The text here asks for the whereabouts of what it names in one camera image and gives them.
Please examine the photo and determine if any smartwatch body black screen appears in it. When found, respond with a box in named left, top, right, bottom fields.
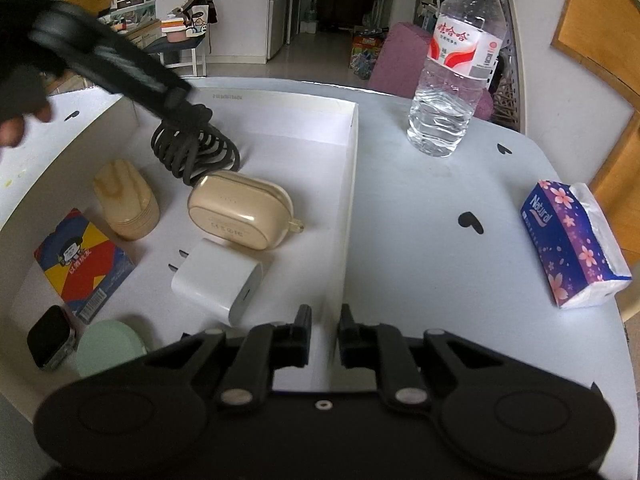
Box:
left=27, top=306, right=77, bottom=370

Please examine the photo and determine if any dark grey hair claw clip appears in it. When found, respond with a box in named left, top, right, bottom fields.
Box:
left=151, top=104, right=241, bottom=186

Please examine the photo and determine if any mint green round disc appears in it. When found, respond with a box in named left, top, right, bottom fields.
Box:
left=75, top=320, right=148, bottom=378

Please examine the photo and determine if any clear water bottle red label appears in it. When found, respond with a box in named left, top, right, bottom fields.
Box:
left=407, top=0, right=508, bottom=157

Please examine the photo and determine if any oval light wooden box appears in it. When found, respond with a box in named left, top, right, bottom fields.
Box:
left=92, top=159, right=160, bottom=240

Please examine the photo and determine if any purple floral tissue pack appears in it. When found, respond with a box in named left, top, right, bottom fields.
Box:
left=521, top=180, right=632, bottom=309

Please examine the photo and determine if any purple sofa chair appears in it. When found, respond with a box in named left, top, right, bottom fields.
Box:
left=368, top=20, right=496, bottom=122

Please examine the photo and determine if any white USB wall charger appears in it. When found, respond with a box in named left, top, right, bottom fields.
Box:
left=168, top=238, right=264, bottom=326

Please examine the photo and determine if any pink pot on stool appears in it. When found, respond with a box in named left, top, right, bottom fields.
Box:
left=160, top=14, right=191, bottom=42

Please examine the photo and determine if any dark stool with white legs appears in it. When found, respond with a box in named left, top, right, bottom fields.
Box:
left=144, top=36, right=207, bottom=77

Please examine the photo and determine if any red blue yellow card box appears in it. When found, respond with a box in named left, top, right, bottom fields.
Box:
left=34, top=208, right=134, bottom=325

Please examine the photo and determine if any white refrigerator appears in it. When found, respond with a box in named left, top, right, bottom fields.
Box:
left=267, top=0, right=288, bottom=61

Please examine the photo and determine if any white shallow tray box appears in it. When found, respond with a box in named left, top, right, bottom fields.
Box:
left=1, top=89, right=359, bottom=417

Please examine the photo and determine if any beige earbuds case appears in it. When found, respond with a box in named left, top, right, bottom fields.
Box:
left=188, top=170, right=305, bottom=250

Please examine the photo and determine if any person's left hand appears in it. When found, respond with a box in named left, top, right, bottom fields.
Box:
left=1, top=0, right=53, bottom=148

